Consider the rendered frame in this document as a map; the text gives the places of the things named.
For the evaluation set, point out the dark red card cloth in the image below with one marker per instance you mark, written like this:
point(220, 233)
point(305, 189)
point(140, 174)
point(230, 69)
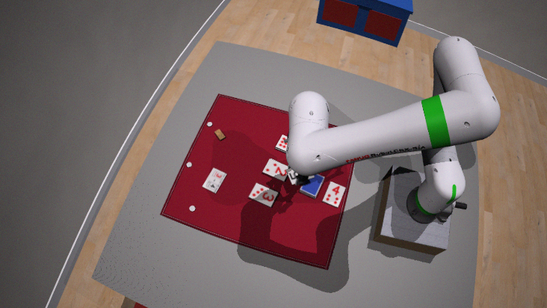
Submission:
point(239, 242)
point(296, 225)

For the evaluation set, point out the blue playing card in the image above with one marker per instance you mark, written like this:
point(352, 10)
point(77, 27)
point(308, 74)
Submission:
point(312, 186)

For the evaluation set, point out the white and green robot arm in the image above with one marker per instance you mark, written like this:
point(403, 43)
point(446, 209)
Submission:
point(464, 110)

